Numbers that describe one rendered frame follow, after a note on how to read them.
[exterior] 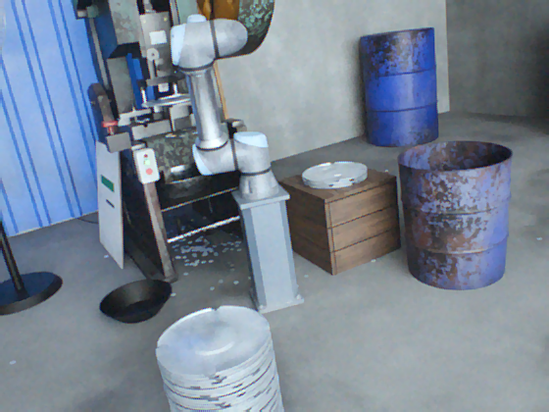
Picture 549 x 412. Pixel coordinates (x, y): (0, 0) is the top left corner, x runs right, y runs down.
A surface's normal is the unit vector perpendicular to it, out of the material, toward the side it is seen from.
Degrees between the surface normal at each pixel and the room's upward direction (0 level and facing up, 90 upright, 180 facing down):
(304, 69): 90
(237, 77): 90
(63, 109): 90
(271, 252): 90
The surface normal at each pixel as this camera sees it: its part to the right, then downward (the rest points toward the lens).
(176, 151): 0.50, 0.21
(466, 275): -0.10, 0.37
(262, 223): 0.25, 0.28
